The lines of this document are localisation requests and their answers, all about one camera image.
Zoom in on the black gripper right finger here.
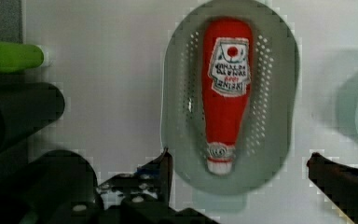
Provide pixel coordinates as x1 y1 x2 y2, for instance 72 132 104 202
307 152 358 224

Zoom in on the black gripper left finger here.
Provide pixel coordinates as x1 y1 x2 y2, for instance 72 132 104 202
96 148 172 209

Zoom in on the red plush ketchup bottle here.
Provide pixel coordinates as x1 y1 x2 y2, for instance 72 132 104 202
201 18 253 175

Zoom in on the green oval strainer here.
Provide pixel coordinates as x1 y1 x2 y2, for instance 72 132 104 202
161 0 299 195

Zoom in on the black cylinder holder lower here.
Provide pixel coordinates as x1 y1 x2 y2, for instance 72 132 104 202
0 150 103 224

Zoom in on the black cylinder holder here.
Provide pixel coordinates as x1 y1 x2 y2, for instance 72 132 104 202
0 82 65 153
0 150 103 224

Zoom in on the black cylinder holder upper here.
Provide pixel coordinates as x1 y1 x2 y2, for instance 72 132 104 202
0 82 65 153

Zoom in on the green plush toy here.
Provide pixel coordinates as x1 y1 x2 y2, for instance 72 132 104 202
0 41 53 73

